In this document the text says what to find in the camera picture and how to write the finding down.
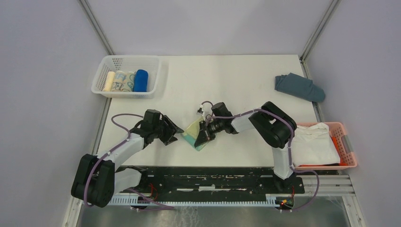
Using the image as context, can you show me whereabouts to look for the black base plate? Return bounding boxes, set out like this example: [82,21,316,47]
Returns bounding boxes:
[133,166,317,202]

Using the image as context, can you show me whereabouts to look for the white cloth in pink basket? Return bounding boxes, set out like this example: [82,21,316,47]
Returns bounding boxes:
[291,122,340,166]

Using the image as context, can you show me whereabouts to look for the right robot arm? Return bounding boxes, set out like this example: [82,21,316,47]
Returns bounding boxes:
[194,101,297,193]

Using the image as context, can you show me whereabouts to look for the white cable duct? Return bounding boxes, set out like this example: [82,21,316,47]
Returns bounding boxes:
[108,193,284,208]

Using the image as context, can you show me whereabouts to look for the green yellow towel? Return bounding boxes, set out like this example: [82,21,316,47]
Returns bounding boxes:
[182,117,207,151]

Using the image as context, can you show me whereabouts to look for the aluminium frame rails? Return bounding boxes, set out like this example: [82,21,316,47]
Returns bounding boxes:
[62,175,366,227]

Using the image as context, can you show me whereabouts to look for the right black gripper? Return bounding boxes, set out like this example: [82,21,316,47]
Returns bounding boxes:
[195,119,224,147]

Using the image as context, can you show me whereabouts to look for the pink plastic basket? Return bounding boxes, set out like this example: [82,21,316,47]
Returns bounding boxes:
[295,122,358,170]

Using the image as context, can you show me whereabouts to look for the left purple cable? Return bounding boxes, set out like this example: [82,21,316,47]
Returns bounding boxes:
[83,113,176,211]

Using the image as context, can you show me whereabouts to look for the patterned rolled towel left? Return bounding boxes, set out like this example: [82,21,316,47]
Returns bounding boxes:
[111,71,127,92]

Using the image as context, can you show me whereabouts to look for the grey blue towel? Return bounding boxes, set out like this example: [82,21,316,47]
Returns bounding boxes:
[274,73,325,103]

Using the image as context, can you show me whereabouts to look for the patterned rolled towel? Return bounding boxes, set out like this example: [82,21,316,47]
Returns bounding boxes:
[111,71,127,92]
[120,72,136,92]

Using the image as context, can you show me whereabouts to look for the orange item in basket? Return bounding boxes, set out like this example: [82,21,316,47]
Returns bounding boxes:
[331,136,348,166]

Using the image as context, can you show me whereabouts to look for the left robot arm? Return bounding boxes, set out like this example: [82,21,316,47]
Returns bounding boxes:
[70,109,184,208]

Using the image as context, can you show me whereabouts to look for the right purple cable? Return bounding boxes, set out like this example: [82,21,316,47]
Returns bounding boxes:
[200,101,320,213]

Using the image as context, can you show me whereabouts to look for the cream rolled towel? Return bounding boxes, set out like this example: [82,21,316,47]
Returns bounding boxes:
[102,71,115,92]

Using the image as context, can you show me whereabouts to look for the patterned rolled towel right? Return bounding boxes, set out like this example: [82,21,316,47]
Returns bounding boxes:
[120,72,136,92]

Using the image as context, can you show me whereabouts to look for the white plastic basket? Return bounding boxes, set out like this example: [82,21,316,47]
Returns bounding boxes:
[91,55,162,99]

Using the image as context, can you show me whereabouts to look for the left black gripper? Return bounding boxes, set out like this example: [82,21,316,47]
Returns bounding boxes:
[152,115,184,145]

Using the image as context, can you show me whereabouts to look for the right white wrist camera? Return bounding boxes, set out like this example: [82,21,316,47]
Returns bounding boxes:
[197,105,205,115]

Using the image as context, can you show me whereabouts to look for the purple cable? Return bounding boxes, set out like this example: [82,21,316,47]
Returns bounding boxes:
[200,101,320,213]
[83,113,176,211]

